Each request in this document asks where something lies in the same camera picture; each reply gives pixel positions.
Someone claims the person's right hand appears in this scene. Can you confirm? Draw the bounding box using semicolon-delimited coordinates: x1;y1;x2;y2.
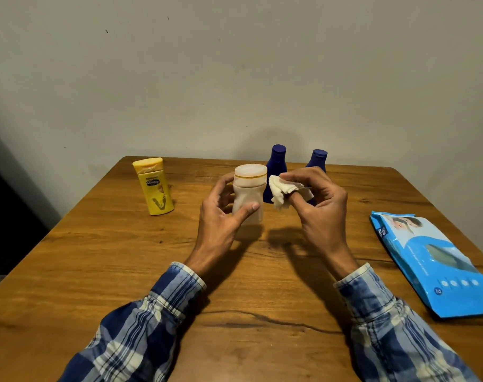
279;167;361;281

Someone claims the person's left hand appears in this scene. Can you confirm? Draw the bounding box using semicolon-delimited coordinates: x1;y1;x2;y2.
184;172;261;277

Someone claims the white bottle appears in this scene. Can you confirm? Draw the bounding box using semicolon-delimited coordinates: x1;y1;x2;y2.
231;163;268;226

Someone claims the white wet wipe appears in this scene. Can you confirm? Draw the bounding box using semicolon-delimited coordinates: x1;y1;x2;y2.
268;175;315;211

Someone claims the dark blue bottle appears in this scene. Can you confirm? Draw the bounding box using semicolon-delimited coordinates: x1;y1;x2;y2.
263;144;288;204
305;149;328;206

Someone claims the yellow bottle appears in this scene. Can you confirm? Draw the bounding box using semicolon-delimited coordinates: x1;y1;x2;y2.
132;157;175;216

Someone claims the blue wet wipes pack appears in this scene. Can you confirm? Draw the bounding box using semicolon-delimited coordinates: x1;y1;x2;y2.
370;210;483;319

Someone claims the person's left forearm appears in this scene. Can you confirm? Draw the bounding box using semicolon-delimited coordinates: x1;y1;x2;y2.
58;261;207;382

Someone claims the person's right forearm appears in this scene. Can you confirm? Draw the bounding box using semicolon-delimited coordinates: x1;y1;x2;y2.
333;263;481;382

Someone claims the wooden table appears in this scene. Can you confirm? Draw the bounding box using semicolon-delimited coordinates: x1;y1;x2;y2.
0;156;483;382

